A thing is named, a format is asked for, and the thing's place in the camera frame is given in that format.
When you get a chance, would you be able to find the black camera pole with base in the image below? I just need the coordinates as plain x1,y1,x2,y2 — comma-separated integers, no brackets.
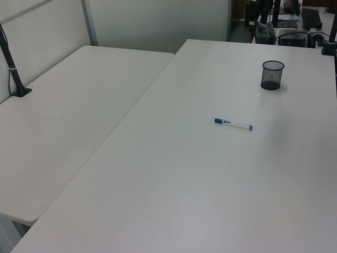
0,23,33,99

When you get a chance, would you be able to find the white side table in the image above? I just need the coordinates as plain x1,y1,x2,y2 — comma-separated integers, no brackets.
0,45,176,226

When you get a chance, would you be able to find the grey green equipment box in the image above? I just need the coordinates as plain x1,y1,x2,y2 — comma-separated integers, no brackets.
253,21,277,45

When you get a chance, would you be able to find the black monitor stand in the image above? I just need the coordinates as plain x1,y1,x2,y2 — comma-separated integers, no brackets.
272,0,282,27

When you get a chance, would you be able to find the grey partition frame post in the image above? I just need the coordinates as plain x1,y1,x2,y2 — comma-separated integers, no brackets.
225,0,233,42
81,0,99,46

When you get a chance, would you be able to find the black mesh pen cup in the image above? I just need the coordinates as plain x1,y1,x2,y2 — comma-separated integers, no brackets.
260,60,285,91

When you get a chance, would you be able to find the black equipment box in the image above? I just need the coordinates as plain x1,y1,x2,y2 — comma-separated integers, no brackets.
278,28,310,48

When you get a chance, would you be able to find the blue capped white marker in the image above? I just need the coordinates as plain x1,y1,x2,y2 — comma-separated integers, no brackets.
213,118,254,131

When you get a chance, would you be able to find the black clamped camera pole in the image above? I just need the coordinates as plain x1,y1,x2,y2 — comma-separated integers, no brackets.
320,15,337,56

